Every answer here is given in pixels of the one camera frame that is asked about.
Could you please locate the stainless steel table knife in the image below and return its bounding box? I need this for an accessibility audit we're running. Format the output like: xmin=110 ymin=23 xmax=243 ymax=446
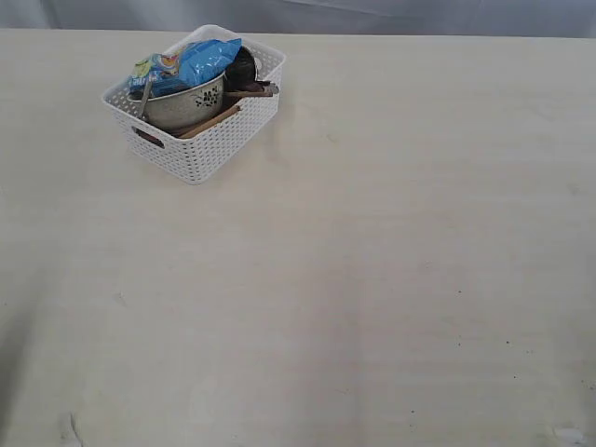
xmin=137 ymin=78 xmax=153 ymax=119

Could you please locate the brown wooden plate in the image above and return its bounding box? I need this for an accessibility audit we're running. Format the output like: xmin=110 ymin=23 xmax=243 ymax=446
xmin=130 ymin=126 xmax=196 ymax=151

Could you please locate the floral ceramic bowl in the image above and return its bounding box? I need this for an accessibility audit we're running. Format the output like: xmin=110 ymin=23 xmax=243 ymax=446
xmin=142 ymin=73 xmax=224 ymax=130

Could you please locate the brown wooden chopstick front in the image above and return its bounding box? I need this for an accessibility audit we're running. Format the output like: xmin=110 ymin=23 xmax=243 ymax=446
xmin=179 ymin=105 xmax=241 ymax=140

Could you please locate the shiny metal cup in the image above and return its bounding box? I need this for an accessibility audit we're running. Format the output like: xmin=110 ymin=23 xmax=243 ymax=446
xmin=224 ymin=46 xmax=263 ymax=92

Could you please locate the brown wooden chopstick rear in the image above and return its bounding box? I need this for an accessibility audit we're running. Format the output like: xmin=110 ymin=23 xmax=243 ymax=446
xmin=224 ymin=84 xmax=279 ymax=99

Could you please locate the blue snack chip bag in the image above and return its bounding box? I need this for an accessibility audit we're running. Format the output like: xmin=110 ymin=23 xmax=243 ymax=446
xmin=128 ymin=38 xmax=242 ymax=97

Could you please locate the brown wooden chopstick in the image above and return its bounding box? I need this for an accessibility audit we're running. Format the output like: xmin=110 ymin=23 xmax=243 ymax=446
xmin=179 ymin=105 xmax=241 ymax=140
xmin=224 ymin=84 xmax=279 ymax=99

